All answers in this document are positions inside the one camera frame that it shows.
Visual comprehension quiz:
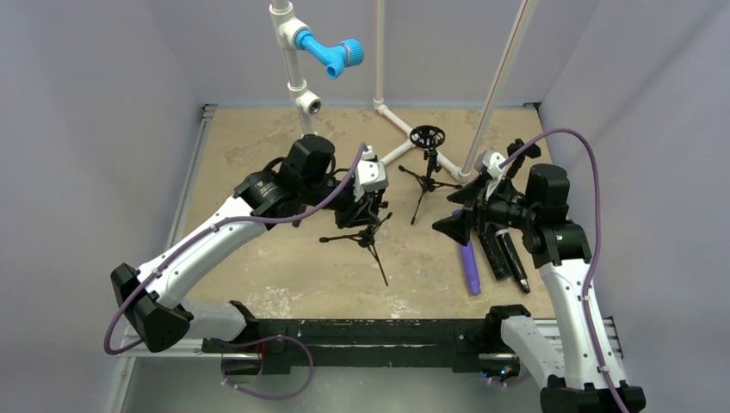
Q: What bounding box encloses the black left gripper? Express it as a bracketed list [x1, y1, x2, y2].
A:
[300, 174, 380, 229]

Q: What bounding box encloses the black speckled condenser microphone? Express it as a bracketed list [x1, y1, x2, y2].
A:
[478, 224, 511, 280]

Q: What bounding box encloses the black round-base microphone stand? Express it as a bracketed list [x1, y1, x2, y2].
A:
[506, 139, 541, 179]

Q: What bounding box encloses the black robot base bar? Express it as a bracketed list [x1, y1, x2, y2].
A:
[201, 305, 530, 374]

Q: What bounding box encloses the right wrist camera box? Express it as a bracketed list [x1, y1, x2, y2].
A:
[474, 150, 506, 200]

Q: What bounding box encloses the white PVC pipe frame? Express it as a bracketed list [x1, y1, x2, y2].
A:
[269, 1, 538, 183]

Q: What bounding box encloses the small dark grey microphone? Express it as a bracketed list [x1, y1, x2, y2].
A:
[495, 227, 531, 293]

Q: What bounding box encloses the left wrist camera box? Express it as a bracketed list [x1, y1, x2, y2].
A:
[353, 145, 389, 200]

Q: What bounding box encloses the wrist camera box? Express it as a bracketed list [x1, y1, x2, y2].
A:
[353, 145, 389, 200]
[474, 150, 506, 200]

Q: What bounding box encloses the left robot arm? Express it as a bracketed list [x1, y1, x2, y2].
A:
[103, 134, 388, 354]

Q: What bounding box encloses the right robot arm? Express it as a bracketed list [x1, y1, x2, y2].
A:
[432, 163, 646, 412]

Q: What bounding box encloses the blue plastic faucet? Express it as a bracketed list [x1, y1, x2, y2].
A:
[294, 29, 364, 79]

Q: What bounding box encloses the purple microphone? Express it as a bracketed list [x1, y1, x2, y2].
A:
[460, 241, 481, 296]

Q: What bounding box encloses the small black tripod stand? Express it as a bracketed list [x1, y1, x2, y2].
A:
[319, 213, 393, 287]

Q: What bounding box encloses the black tripod stand with shockmount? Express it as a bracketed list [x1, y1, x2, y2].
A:
[398, 125, 463, 225]

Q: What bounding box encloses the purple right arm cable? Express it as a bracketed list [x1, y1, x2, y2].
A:
[498, 127, 631, 413]

